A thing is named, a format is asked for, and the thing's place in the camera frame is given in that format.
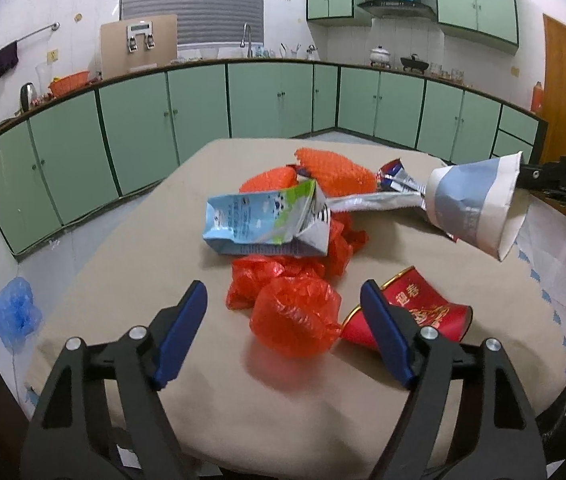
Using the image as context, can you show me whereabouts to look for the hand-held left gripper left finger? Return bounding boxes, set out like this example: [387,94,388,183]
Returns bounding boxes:
[22,280,208,480]

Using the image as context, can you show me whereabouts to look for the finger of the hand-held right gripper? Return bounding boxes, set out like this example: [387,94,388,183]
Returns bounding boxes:
[516,156,566,217]

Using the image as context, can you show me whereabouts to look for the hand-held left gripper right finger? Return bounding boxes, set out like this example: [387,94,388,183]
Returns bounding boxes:
[360,281,548,480]

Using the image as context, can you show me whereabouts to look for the white and grey paper cup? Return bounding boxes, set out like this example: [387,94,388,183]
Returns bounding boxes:
[422,152,526,262]

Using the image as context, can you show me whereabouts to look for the balled red plastic bag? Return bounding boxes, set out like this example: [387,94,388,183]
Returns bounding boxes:
[249,276,344,358]

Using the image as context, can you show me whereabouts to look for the crushed blue green milk carton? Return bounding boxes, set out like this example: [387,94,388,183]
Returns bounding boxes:
[203,180,334,258]

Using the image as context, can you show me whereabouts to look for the crushed red paper cup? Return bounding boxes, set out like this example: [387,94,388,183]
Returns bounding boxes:
[340,266,474,348]

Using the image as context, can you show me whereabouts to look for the white printed plastic sheet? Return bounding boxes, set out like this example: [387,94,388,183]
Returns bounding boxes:
[505,195,566,366]

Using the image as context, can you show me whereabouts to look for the long silver foil wrapper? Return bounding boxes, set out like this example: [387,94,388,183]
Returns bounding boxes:
[325,189,426,214]

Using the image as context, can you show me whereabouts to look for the row of glass jars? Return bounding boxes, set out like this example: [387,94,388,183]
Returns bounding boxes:
[429,62,466,84]

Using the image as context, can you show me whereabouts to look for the small red purple wrapper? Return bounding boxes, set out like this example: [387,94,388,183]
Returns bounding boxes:
[375,157,424,194]

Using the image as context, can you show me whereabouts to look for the blue plastic shoe cover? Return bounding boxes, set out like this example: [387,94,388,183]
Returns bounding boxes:
[0,276,42,351]

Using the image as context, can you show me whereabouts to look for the range hood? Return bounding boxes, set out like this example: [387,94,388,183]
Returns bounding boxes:
[357,0,438,19]

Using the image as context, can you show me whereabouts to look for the green kitchen base cabinets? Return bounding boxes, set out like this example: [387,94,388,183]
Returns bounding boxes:
[0,57,548,261]

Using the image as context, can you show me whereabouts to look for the orange plastic basket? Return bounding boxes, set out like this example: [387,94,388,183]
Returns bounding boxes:
[48,71,92,99]

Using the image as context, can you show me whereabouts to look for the steel kettle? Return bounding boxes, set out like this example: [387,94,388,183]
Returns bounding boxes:
[19,82,38,113]

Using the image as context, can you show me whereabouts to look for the dark hanging towel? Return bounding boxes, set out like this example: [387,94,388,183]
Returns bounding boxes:
[0,41,20,78]

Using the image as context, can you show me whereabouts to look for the metal towel bar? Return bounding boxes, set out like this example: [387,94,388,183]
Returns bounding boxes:
[0,22,61,66]

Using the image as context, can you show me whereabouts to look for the green kitchen wall cabinets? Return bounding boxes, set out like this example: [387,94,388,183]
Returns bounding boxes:
[305,0,520,51]

